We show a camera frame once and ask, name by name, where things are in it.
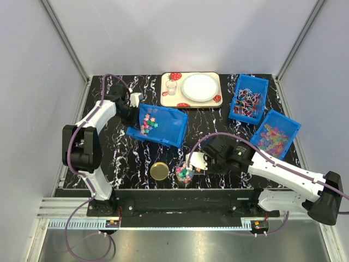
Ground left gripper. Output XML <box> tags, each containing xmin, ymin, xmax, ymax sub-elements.
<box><xmin>117</xmin><ymin>104</ymin><xmax>141</xmax><ymax>130</ymax></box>

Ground scooped star candies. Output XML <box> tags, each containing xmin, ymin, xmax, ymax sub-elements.
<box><xmin>176</xmin><ymin>163</ymin><xmax>194</xmax><ymax>183</ymax></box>

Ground blue bin of star candies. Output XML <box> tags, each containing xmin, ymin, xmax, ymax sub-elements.
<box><xmin>126</xmin><ymin>104</ymin><xmax>189</xmax><ymax>148</ymax></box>

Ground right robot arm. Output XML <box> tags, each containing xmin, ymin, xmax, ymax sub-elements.
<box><xmin>201</xmin><ymin>135</ymin><xmax>342</xmax><ymax>225</ymax></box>

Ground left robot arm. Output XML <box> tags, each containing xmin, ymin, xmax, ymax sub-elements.
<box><xmin>62</xmin><ymin>85</ymin><xmax>143</xmax><ymax>216</ymax></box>

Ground blue bin of gummy candies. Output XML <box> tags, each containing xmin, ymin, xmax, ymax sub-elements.
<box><xmin>250</xmin><ymin>110</ymin><xmax>302</xmax><ymax>160</ymax></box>

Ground clear plastic jar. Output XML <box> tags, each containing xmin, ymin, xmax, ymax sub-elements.
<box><xmin>175</xmin><ymin>162</ymin><xmax>194</xmax><ymax>188</ymax></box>

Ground strawberry pattern tray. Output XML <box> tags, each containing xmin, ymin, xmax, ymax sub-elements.
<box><xmin>160</xmin><ymin>72</ymin><xmax>223</xmax><ymax>108</ymax></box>

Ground clear drinking glass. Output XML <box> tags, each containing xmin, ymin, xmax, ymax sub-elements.
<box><xmin>165</xmin><ymin>80</ymin><xmax>177</xmax><ymax>96</ymax></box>

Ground gold jar lid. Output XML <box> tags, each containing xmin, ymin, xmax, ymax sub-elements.
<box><xmin>150</xmin><ymin>162</ymin><xmax>170</xmax><ymax>181</ymax></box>

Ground blue bin of lollipops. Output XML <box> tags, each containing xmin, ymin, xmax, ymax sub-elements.
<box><xmin>228</xmin><ymin>74</ymin><xmax>269</xmax><ymax>125</ymax></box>

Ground white plate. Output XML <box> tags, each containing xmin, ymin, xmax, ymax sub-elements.
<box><xmin>181</xmin><ymin>73</ymin><xmax>220</xmax><ymax>102</ymax></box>

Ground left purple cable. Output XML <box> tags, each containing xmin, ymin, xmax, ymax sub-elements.
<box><xmin>64</xmin><ymin>73</ymin><xmax>134</xmax><ymax>259</ymax></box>

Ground purple cable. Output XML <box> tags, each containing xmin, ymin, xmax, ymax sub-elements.
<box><xmin>64</xmin><ymin>73</ymin><xmax>134</xmax><ymax>259</ymax></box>
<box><xmin>186</xmin><ymin>132</ymin><xmax>349</xmax><ymax>237</ymax></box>

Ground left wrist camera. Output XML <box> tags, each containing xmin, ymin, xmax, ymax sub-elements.
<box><xmin>129</xmin><ymin>93</ymin><xmax>143</xmax><ymax>108</ymax></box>

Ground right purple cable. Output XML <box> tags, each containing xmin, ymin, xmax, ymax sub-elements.
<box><xmin>186</xmin><ymin>132</ymin><xmax>349</xmax><ymax>237</ymax></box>

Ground aluminium corner post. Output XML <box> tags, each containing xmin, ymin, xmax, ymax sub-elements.
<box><xmin>39</xmin><ymin>0</ymin><xmax>89</xmax><ymax>83</ymax></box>
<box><xmin>275</xmin><ymin>0</ymin><xmax>327</xmax><ymax>81</ymax></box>

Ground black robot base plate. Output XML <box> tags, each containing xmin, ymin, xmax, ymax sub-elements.
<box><xmin>87</xmin><ymin>189</ymin><xmax>280</xmax><ymax>217</ymax></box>

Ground aluminium front rail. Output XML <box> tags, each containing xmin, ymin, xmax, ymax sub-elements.
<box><xmin>37</xmin><ymin>198</ymin><xmax>333</xmax><ymax>230</ymax></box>

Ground right aluminium corner post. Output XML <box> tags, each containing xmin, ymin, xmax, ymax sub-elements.
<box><xmin>275</xmin><ymin>0</ymin><xmax>327</xmax><ymax>81</ymax></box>

